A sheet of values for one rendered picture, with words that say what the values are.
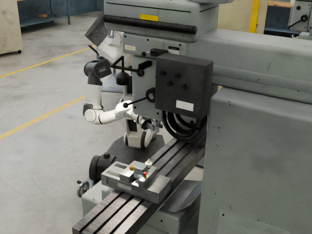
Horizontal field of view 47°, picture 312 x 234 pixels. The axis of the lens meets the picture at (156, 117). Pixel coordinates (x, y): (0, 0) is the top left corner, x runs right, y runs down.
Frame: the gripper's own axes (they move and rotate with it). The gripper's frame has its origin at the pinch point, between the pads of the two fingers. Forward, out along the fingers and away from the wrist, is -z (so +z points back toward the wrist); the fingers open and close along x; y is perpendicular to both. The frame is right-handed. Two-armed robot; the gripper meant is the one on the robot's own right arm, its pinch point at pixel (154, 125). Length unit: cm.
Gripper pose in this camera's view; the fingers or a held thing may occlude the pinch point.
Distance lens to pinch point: 191.3
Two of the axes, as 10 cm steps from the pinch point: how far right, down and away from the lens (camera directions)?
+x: 8.1, -2.3, 5.3
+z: -5.8, -3.7, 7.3
